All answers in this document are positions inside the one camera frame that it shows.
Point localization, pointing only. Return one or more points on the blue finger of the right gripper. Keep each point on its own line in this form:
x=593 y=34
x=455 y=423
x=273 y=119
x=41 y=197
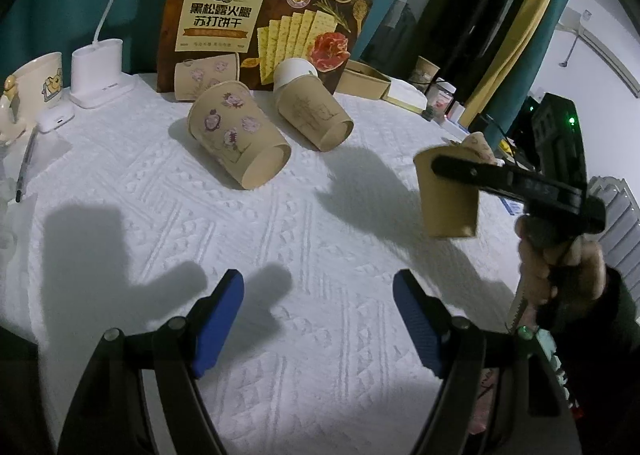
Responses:
x=488 y=178

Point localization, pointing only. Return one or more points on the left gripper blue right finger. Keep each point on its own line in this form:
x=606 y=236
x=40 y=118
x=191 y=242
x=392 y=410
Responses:
x=419 y=312

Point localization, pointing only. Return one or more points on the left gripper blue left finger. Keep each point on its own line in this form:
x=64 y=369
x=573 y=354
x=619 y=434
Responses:
x=212 y=318

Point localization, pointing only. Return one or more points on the plain brown paper cup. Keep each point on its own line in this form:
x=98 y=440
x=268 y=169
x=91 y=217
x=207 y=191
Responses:
x=449 y=209

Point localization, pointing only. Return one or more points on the paper cup at table edge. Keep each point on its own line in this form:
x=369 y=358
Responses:
x=477 y=143

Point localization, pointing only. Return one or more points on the tall paper cup back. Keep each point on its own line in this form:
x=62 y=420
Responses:
x=423 y=73

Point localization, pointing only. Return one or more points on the floral brown paper cup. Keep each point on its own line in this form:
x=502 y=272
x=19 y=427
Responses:
x=229 y=124

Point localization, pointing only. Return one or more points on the white-rimmed brown paper cup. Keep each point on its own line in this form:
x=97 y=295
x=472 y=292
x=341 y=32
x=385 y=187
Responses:
x=303 y=101

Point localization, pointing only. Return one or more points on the floral paper cup behind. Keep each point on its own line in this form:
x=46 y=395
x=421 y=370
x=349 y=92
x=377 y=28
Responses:
x=194 y=76

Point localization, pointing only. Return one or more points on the person's right hand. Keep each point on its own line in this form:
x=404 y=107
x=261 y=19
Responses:
x=577 y=270

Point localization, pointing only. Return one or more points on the yellow and teal curtain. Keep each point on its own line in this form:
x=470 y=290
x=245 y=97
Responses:
x=514 y=34

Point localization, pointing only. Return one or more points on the white textured tablecloth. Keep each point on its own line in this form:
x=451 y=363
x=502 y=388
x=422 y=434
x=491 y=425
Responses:
x=127 y=221

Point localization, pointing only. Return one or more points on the white tissue pack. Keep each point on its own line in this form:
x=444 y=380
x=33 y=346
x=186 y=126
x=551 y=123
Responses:
x=405 y=95

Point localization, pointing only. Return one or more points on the kraft paper tray box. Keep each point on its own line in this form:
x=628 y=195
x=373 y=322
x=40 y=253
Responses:
x=362 y=80

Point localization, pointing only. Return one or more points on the black pen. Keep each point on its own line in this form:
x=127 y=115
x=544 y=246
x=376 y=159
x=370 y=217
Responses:
x=20 y=182

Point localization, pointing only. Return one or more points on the white earbuds case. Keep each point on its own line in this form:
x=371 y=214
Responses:
x=53 y=118

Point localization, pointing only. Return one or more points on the white desk lamp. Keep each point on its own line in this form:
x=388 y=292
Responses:
x=96 y=75

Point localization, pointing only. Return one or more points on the white cartoon mug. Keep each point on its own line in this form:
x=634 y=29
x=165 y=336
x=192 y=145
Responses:
x=33 y=88

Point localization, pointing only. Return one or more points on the brown cracker box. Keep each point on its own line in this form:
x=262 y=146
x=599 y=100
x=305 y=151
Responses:
x=263 y=33

